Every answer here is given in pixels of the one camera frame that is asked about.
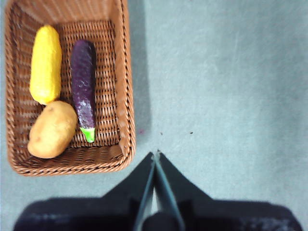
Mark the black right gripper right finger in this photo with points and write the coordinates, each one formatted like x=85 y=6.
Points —
x=228 y=216

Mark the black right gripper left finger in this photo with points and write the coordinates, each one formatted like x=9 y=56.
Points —
x=96 y=214

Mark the brown potato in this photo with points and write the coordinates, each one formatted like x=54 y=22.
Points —
x=51 y=130

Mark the brown wicker basket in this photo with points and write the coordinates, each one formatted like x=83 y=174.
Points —
x=106 y=96

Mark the purple eggplant green stem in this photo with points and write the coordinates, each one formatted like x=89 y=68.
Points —
x=83 y=84

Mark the yellow corn cob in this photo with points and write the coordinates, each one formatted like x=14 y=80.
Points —
x=45 y=65

